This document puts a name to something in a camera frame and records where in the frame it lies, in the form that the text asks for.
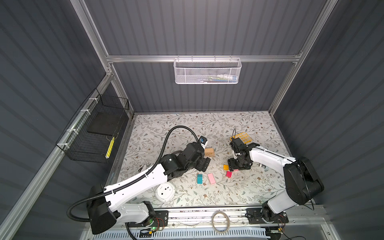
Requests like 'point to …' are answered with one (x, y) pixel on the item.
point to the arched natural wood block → (209, 152)
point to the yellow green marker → (107, 154)
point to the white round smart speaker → (165, 192)
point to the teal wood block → (199, 178)
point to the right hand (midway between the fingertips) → (236, 168)
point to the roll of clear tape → (228, 220)
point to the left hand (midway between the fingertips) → (203, 155)
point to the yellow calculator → (244, 136)
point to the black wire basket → (89, 136)
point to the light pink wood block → (211, 178)
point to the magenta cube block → (229, 174)
